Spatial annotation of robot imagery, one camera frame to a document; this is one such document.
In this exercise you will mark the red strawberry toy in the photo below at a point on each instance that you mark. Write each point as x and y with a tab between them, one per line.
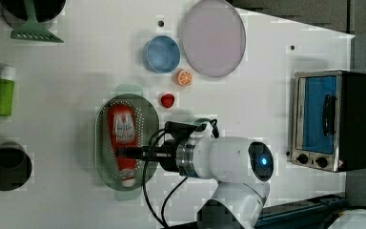
167	100

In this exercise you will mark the green oval strainer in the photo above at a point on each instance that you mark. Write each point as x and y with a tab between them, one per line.
146	124

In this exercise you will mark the silver toaster oven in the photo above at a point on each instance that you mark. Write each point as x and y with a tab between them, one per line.
329	121

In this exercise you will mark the orange slice toy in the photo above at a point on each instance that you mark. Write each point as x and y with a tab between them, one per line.
184	78

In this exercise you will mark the green spatula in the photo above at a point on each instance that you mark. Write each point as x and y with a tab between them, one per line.
32	30

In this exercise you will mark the green white bottle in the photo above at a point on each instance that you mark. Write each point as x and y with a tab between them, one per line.
7	84

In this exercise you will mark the red plush ketchup bottle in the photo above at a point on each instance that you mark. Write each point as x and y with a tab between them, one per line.
122	131

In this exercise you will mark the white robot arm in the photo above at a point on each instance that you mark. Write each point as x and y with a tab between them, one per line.
241	166

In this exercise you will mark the blue bowl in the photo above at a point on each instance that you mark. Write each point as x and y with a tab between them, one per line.
161	54

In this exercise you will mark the black cylinder container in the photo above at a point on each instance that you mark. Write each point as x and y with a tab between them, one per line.
15	167

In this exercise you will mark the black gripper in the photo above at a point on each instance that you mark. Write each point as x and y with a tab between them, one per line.
171	148

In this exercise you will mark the black pot top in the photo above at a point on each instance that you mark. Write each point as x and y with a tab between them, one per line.
46	10

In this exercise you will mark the lilac round plate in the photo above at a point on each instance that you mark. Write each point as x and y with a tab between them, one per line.
213	37

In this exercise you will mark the blue rail frame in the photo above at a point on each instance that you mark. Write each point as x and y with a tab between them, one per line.
312	213

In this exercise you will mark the green cup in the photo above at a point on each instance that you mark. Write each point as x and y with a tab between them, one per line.
201	124

